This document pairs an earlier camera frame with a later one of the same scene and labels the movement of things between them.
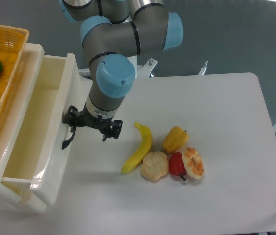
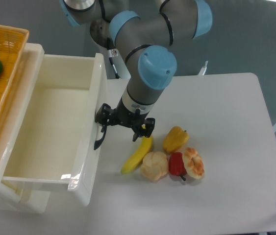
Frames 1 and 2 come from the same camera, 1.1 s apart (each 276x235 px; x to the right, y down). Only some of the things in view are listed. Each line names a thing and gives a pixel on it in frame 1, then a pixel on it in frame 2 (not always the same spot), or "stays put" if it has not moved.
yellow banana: (147, 141) stays put
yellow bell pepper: (175, 138) stays put
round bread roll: (155, 166) stays put
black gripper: (73, 117) → (123, 116)
